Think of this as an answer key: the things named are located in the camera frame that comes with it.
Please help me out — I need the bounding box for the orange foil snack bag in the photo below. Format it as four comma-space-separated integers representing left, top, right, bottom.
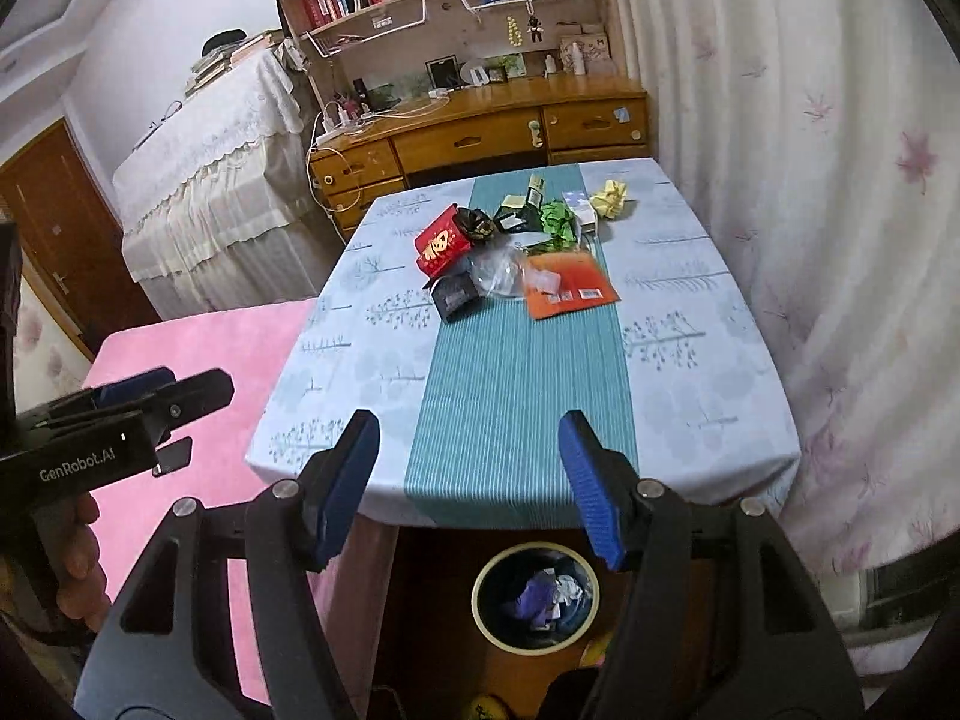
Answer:
521, 249, 619, 320

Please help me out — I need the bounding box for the purple white trash in bin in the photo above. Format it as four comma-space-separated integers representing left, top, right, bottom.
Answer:
508, 569, 592, 634

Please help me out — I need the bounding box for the cream rimmed dark trash bin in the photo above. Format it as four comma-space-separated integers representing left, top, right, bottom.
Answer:
470, 541, 601, 656

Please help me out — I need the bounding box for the person's left hand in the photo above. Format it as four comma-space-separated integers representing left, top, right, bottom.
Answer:
57, 493, 110, 632

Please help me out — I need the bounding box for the pink bed sheet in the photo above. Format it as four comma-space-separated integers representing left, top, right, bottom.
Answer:
86, 301, 397, 715

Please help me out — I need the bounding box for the brown wooden door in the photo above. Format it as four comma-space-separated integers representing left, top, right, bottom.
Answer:
2, 121, 160, 353

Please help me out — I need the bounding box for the yellow patterned slipper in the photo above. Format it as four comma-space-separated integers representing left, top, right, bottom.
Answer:
462, 694, 514, 720

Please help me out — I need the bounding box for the white lace covered furniture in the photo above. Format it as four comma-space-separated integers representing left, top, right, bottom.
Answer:
112, 50, 343, 320

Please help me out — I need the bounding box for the small black box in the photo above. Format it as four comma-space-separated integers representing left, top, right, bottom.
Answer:
430, 271, 482, 323

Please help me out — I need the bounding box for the white teal striped tablecloth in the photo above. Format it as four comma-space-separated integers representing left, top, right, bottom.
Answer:
245, 158, 800, 530

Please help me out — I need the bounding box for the red gold gift box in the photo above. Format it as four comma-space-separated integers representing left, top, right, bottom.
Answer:
415, 203, 472, 280

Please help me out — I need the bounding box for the black gold crumpled wrapper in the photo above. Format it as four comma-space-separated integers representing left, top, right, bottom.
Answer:
454, 206, 498, 245

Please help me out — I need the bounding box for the crumpled clear plastic wrap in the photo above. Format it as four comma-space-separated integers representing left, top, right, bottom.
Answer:
467, 244, 524, 299

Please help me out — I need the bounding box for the wooden desk with drawers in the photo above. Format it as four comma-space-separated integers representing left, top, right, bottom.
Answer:
308, 75, 651, 236

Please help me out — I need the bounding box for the crumpled green paper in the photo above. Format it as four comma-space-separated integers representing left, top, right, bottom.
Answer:
539, 200, 579, 250

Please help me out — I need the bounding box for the wooden bookshelf with books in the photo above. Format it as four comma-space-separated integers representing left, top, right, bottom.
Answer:
277, 0, 622, 103

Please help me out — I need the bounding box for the white purple carton box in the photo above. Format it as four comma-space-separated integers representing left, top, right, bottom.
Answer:
563, 190, 597, 239

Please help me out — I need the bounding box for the crumpled yellow paper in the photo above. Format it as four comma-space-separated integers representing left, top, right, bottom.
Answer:
589, 179, 628, 220

